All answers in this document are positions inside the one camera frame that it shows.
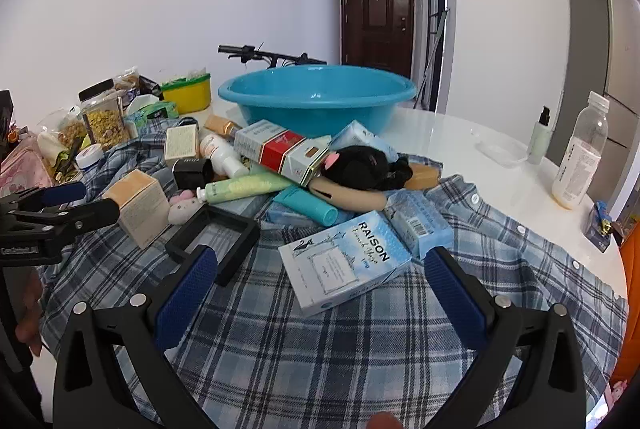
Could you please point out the silver red carton box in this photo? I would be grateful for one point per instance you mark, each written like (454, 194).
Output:
(280, 151)

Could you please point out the orange cloth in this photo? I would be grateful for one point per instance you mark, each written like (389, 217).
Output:
(631, 309)

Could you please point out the jar of dried snacks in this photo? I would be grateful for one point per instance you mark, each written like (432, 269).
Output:
(105, 119)

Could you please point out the beige hairbrush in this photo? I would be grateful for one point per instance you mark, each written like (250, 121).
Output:
(350, 198)

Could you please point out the person's right hand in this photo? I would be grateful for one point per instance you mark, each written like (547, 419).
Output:
(384, 421)

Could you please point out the blue plaid shirt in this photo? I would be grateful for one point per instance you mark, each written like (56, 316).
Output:
(300, 359)

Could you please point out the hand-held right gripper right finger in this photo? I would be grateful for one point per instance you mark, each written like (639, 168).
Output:
(456, 299)

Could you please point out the clear plastic container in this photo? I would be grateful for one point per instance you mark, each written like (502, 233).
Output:
(502, 153)

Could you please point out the black bicycle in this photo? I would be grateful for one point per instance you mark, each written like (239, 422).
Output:
(260, 54)

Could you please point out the clear snack bag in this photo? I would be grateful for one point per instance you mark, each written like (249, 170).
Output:
(65, 129)

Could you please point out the small pink white plush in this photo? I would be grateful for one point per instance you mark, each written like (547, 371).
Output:
(184, 208)

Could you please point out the white jar blue lid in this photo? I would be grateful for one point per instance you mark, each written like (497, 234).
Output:
(89, 157)

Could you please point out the small light blue box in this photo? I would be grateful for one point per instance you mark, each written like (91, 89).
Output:
(420, 224)

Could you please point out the clear bottle with white liquid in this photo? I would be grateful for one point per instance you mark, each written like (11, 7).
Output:
(580, 159)

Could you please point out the pink printed pouch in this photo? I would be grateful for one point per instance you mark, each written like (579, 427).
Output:
(22, 169)

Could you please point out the black square frame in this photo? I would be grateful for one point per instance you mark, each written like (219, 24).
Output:
(245, 239)

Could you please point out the black snack bag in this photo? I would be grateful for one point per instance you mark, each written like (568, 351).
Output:
(147, 85)

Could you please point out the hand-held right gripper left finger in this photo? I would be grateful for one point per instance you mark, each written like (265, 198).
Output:
(186, 294)

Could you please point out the orange beige tube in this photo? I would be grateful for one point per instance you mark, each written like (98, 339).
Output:
(222, 126)

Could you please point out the white pink bottle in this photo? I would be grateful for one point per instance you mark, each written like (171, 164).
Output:
(222, 155)

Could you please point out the metal drying rack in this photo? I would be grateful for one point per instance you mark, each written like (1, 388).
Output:
(435, 59)

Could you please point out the green tissue pack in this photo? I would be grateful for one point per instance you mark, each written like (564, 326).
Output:
(152, 110)

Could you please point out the teal tube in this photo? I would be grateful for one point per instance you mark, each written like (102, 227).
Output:
(307, 205)

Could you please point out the grey refrigerator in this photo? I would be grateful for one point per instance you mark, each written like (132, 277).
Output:
(600, 59)

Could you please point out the large light blue printed box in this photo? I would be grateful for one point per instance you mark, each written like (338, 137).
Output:
(342, 261)

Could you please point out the yellow container with green rim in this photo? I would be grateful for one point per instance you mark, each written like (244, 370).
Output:
(187, 96)

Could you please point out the light green tube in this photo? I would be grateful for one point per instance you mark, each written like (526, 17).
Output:
(240, 188)

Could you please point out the dark brown door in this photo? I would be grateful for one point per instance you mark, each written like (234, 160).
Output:
(377, 19)

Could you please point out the beige cardboard box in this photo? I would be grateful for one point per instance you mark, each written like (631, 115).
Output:
(142, 209)

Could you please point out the black plush toy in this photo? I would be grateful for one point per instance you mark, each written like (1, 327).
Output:
(365, 166)

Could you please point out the black framed glass door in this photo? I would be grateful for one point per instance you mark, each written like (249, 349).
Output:
(436, 19)

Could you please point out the small cream box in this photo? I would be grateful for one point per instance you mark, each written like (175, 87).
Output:
(181, 143)

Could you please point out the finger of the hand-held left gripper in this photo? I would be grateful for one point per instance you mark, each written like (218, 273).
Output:
(62, 195)
(92, 211)

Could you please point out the light blue tissue packet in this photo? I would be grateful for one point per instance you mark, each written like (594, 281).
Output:
(362, 136)

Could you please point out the person's left hand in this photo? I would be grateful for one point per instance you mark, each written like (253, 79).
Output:
(29, 324)

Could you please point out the blue plastic basin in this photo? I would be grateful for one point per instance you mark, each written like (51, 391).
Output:
(320, 101)

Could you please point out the small blue packet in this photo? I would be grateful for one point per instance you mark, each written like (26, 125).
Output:
(599, 229)

